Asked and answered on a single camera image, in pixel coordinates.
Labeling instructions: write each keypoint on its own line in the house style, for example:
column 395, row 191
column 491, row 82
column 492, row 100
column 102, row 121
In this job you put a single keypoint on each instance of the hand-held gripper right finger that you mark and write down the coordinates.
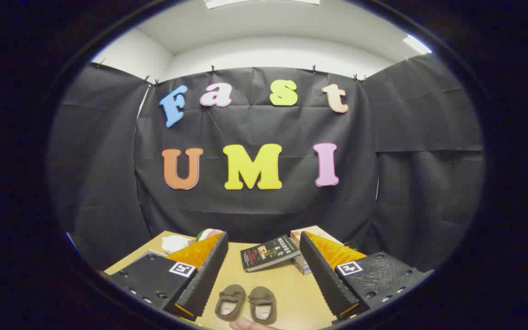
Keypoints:
column 321, row 279

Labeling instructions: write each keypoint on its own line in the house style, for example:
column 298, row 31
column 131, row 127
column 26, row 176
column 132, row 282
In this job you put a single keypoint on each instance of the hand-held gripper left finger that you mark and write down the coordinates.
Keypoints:
column 209, row 279

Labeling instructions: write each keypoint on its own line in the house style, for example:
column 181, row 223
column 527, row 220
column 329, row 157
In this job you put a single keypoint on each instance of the brown felt shoe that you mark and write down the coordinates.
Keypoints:
column 262, row 302
column 230, row 300

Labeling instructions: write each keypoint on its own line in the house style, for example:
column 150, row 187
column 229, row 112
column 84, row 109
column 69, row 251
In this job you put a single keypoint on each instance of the blue cover book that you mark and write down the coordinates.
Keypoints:
column 301, row 265

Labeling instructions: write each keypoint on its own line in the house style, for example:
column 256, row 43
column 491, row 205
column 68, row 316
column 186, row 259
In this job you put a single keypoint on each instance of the watermelon slice plush toy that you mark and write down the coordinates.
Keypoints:
column 206, row 234

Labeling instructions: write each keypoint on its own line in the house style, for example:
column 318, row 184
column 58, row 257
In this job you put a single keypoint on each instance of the white plush toy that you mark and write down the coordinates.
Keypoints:
column 176, row 244

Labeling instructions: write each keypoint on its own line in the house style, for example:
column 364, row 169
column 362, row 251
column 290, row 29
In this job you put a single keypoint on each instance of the black cover book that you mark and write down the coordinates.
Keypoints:
column 268, row 253

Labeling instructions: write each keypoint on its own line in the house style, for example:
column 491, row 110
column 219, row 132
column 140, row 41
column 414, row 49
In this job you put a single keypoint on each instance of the ceiling light panel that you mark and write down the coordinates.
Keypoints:
column 259, row 2
column 417, row 45

